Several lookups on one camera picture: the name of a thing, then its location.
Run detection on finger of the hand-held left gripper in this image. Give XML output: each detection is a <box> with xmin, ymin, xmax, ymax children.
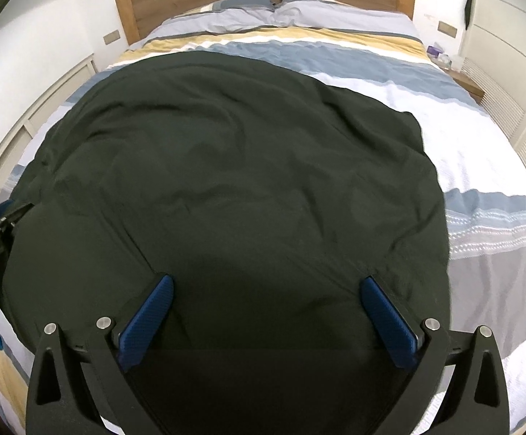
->
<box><xmin>0</xmin><ymin>202</ymin><xmax>35</xmax><ymax>233</ymax></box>

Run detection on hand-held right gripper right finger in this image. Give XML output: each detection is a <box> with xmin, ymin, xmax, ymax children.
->
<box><xmin>359</xmin><ymin>275</ymin><xmax>511</xmax><ymax>435</ymax></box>

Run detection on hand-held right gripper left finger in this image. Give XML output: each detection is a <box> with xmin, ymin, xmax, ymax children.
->
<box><xmin>25</xmin><ymin>273</ymin><xmax>175</xmax><ymax>435</ymax></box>

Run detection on black puffer jacket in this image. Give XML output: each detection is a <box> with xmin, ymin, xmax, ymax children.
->
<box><xmin>0</xmin><ymin>50</ymin><xmax>454</xmax><ymax>435</ymax></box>

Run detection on wooden nightstand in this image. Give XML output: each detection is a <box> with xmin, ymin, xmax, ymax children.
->
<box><xmin>444</xmin><ymin>66</ymin><xmax>485</xmax><ymax>103</ymax></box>

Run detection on wooden headboard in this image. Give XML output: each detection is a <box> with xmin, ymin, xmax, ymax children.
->
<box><xmin>114</xmin><ymin>0</ymin><xmax>418</xmax><ymax>53</ymax></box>

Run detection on white box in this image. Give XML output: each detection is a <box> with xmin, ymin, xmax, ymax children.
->
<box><xmin>439</xmin><ymin>53</ymin><xmax>465</xmax><ymax>72</ymax></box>

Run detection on white wardrobe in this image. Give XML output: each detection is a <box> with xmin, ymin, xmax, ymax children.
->
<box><xmin>460</xmin><ymin>0</ymin><xmax>526</xmax><ymax>177</ymax></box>

